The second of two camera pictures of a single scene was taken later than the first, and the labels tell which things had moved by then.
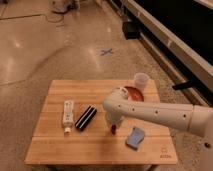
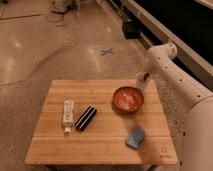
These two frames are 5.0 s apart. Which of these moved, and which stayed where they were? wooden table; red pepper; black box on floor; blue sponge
Moved: red pepper
Stayed: blue sponge; black box on floor; wooden table
